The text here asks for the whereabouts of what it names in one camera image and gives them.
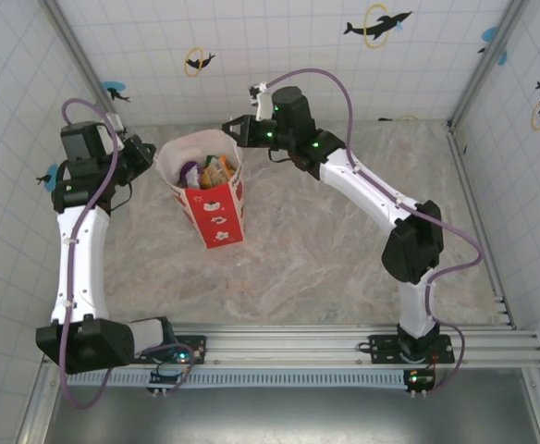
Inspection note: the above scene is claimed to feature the orange snack bag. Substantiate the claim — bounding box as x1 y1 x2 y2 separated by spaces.
217 154 237 181

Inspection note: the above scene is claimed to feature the purple snack bag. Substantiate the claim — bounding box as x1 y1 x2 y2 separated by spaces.
178 159 202 190

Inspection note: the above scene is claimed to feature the small orange snack bar pack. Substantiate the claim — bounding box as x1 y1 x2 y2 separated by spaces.
199 164 229 190

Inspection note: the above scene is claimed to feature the red and white paper bag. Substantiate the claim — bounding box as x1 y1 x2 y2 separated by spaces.
153 128 247 251

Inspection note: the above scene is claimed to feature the blue circle dolphin sticker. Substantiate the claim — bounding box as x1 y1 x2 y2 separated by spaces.
477 26 509 67
102 80 131 104
35 164 61 192

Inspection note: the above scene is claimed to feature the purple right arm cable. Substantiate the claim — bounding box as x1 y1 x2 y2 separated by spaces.
264 68 486 403

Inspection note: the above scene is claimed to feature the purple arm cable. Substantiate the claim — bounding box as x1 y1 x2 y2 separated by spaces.
59 97 197 411
264 68 486 403

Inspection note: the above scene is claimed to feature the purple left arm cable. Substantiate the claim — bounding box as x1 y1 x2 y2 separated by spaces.
59 97 197 411

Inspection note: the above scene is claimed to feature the small dolphin yellow ring sticker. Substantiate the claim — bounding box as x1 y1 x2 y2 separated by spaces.
184 45 217 78

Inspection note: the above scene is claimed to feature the aluminium corner post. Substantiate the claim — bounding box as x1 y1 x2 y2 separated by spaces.
448 0 529 130
38 0 119 127

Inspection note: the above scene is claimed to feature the large dolphin yellow ring sticker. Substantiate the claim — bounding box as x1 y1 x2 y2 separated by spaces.
342 3 413 50

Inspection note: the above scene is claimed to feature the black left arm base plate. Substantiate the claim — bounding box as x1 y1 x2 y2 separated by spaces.
133 333 208 365

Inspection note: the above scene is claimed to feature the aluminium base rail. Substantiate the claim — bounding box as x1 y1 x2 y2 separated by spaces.
172 322 540 366

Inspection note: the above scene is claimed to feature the aluminium side rail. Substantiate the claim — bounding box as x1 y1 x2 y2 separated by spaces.
446 120 517 330

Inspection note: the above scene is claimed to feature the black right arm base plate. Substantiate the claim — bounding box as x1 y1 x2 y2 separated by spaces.
357 331 456 367

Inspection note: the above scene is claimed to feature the white slotted cable duct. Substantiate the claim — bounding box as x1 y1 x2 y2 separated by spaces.
59 367 540 389

